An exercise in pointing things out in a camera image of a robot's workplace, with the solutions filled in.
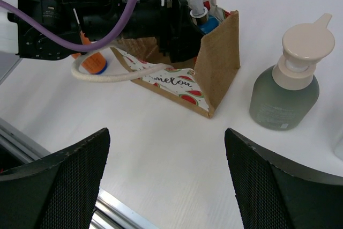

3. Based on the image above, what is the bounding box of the aluminium mounting rail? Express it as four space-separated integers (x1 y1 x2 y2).
1 121 154 228

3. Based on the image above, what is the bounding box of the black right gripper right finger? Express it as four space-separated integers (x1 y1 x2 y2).
225 128 342 228

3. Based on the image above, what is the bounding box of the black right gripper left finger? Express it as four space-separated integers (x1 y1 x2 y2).
1 128 110 228

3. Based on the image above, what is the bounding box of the grey green squeeze bottle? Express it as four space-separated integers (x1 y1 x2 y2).
249 13 335 131

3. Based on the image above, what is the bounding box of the orange bottle blue cap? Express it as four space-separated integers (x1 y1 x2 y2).
189 0 219 34
71 33 108 75

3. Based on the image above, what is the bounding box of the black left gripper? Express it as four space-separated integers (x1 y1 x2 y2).
17 0 204 63

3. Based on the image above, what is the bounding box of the white bottle dark cap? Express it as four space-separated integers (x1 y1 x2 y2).
333 134 343 160

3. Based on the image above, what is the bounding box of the watermelon print canvas bag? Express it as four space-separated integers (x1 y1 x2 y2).
71 0 240 119

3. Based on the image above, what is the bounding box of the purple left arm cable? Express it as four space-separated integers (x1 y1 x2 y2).
0 0 144 53

